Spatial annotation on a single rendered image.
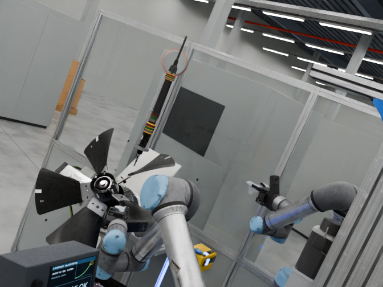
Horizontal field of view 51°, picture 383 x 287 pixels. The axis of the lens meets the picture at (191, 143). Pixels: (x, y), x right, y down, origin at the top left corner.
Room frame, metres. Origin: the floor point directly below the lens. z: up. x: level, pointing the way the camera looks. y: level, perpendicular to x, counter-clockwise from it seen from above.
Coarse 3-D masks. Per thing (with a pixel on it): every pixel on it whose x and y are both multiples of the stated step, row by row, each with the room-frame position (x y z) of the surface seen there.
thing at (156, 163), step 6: (168, 156) 1.98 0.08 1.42; (150, 162) 1.99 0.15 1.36; (156, 162) 1.93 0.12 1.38; (162, 162) 1.91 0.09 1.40; (168, 162) 1.90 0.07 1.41; (174, 162) 1.89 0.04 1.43; (144, 168) 1.89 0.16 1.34; (150, 168) 1.87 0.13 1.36; (156, 168) 1.86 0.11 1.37; (132, 174) 1.85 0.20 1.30
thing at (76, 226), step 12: (72, 216) 1.69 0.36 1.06; (84, 216) 1.71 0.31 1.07; (96, 216) 1.75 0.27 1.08; (60, 228) 1.64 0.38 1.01; (72, 228) 1.66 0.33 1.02; (84, 228) 1.69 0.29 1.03; (96, 228) 1.73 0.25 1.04; (48, 240) 1.60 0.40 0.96; (60, 240) 1.62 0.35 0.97; (72, 240) 1.64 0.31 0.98; (84, 240) 1.66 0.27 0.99; (96, 240) 1.70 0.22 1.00
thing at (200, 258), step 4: (200, 244) 1.96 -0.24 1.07; (200, 248) 1.91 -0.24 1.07; (204, 248) 1.93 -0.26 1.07; (208, 248) 1.95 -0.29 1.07; (200, 256) 1.81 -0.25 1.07; (208, 256) 1.85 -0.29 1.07; (212, 256) 1.90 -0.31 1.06; (200, 260) 1.80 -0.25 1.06; (204, 260) 1.82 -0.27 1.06; (200, 264) 1.80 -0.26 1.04; (208, 264) 1.89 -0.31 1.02; (204, 268) 1.86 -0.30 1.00; (208, 268) 1.91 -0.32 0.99
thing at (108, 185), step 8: (96, 176) 1.83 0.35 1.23; (104, 176) 1.84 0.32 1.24; (112, 176) 1.82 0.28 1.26; (96, 184) 1.79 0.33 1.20; (104, 184) 1.80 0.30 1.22; (112, 184) 1.78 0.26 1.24; (96, 192) 1.76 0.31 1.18; (104, 192) 1.76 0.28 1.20; (112, 192) 1.79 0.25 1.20; (120, 192) 1.88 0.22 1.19; (104, 200) 1.80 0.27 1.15; (112, 200) 1.84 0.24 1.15
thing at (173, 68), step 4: (176, 60) 1.79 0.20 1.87; (176, 64) 1.79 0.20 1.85; (172, 68) 1.78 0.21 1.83; (176, 68) 1.79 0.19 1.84; (144, 132) 1.79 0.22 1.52; (144, 136) 1.78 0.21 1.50; (148, 136) 1.79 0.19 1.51; (144, 140) 1.78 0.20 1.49; (148, 140) 1.80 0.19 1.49; (140, 144) 1.79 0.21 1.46; (144, 144) 1.79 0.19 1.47; (140, 152) 1.79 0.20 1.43
